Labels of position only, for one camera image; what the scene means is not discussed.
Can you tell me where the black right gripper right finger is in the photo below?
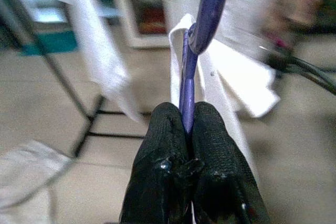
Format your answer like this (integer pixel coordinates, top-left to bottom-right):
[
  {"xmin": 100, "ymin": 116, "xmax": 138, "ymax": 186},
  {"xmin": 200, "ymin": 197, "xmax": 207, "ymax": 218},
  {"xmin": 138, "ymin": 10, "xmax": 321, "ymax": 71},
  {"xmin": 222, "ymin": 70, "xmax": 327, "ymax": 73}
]
[{"xmin": 191, "ymin": 100, "xmax": 271, "ymax": 224}]

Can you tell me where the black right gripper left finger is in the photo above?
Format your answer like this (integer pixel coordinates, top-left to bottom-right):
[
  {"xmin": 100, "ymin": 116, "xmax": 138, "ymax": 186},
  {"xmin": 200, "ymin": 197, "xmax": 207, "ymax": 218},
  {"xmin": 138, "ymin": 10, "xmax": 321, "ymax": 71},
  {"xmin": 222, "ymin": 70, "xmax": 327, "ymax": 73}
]
[{"xmin": 119, "ymin": 102, "xmax": 190, "ymax": 224}]

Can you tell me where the purple plastic hanger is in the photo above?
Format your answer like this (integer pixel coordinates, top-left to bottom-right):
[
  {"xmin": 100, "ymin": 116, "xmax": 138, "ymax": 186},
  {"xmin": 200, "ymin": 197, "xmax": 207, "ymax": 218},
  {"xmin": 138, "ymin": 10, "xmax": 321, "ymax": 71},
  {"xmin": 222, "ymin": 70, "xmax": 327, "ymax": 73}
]
[{"xmin": 178, "ymin": 0, "xmax": 233, "ymax": 136}]

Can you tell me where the white shirt green blue print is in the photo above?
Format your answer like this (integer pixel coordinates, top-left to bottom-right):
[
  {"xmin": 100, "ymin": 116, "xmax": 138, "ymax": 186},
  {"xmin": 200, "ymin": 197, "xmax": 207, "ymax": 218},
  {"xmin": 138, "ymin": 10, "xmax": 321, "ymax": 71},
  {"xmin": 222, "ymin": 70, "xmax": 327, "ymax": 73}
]
[{"xmin": 167, "ymin": 13, "xmax": 281, "ymax": 184}]

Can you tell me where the chrome and black clothes rack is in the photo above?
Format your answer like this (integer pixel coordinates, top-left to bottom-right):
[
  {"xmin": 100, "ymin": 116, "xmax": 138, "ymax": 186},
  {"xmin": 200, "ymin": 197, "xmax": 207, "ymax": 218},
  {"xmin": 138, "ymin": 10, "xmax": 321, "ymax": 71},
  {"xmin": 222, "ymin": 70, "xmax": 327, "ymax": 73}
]
[{"xmin": 0, "ymin": 0, "xmax": 149, "ymax": 158}]

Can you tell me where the white glass-door cabinet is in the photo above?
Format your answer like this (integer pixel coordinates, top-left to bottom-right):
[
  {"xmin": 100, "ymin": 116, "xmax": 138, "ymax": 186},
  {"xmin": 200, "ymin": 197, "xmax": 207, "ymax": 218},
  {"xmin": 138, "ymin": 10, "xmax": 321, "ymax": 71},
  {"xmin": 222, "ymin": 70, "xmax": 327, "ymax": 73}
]
[{"xmin": 107, "ymin": 0, "xmax": 186, "ymax": 49}]

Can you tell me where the beige cloth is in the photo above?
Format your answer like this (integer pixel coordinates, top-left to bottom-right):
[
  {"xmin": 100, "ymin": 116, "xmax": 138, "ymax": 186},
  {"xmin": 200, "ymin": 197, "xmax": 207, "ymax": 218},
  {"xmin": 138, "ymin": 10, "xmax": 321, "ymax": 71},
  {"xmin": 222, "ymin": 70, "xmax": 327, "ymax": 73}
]
[{"xmin": 0, "ymin": 139, "xmax": 72, "ymax": 224}]

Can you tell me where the plain white T-shirt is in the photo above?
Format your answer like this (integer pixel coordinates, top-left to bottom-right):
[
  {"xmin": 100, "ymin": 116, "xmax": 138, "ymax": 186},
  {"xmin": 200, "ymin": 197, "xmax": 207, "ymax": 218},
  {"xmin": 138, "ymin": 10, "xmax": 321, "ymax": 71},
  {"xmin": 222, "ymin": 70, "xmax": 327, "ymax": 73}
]
[{"xmin": 51, "ymin": 0, "xmax": 145, "ymax": 124}]

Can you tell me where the teal floor mat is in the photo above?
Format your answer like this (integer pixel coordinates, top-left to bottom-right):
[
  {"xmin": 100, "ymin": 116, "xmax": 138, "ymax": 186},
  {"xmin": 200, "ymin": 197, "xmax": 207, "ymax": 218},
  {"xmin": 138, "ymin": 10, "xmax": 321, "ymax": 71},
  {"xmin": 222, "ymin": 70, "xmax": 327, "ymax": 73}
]
[{"xmin": 20, "ymin": 30, "xmax": 80, "ymax": 56}]

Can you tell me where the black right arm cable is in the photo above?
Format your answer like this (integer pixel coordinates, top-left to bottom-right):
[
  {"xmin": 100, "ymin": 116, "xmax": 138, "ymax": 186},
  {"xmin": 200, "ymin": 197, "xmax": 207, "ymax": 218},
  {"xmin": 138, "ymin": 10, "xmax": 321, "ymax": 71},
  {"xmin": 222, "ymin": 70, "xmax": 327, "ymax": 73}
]
[{"xmin": 262, "ymin": 47, "xmax": 336, "ymax": 94}]

